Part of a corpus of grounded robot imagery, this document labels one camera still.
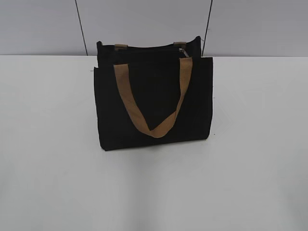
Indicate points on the black tote bag tan handles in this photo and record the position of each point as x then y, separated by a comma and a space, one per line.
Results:
151, 96

